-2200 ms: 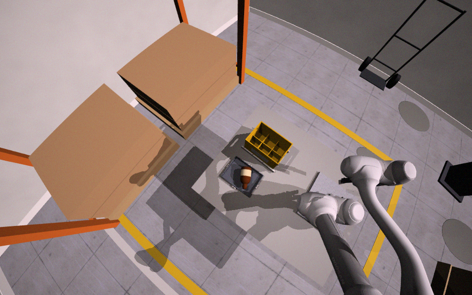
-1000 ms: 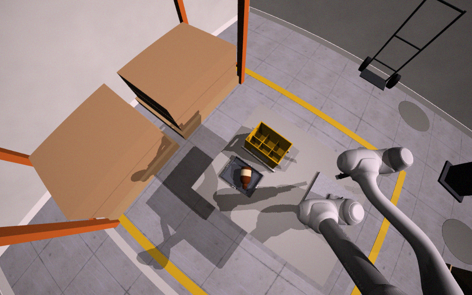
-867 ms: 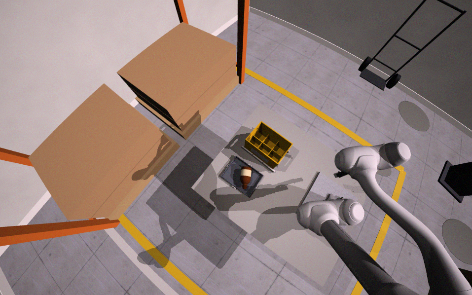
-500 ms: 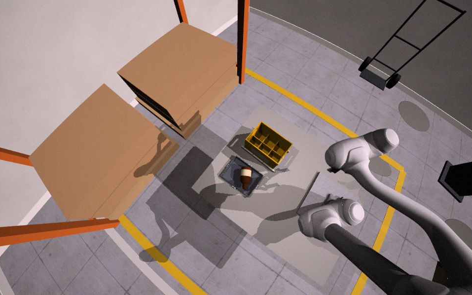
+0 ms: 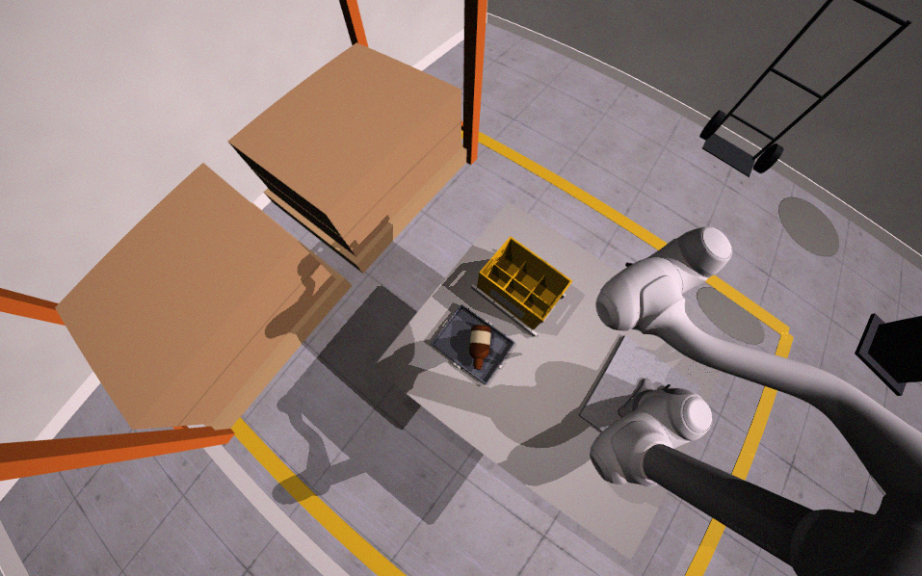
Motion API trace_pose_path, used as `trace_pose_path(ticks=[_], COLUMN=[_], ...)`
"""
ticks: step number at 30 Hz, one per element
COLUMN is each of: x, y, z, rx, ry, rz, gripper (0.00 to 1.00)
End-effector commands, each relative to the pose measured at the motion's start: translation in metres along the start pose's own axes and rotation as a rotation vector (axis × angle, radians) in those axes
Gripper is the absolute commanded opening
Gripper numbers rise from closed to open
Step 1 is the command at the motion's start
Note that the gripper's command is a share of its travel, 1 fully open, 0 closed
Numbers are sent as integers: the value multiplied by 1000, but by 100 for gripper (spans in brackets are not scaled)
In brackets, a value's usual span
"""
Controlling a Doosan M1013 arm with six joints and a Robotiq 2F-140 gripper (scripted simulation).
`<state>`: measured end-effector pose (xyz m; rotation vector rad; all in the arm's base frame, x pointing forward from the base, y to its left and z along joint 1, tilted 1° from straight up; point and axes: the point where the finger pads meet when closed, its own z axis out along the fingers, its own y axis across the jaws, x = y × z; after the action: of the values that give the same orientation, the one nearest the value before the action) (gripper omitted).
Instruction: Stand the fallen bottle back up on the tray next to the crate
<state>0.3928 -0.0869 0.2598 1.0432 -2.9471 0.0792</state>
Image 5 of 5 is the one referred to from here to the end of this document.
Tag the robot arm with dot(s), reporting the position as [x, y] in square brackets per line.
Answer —
[646, 296]

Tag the brown glass bottle with cream label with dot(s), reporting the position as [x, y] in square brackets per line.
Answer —
[479, 344]

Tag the dark olive open-top crate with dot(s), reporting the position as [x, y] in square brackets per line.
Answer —
[547, 282]

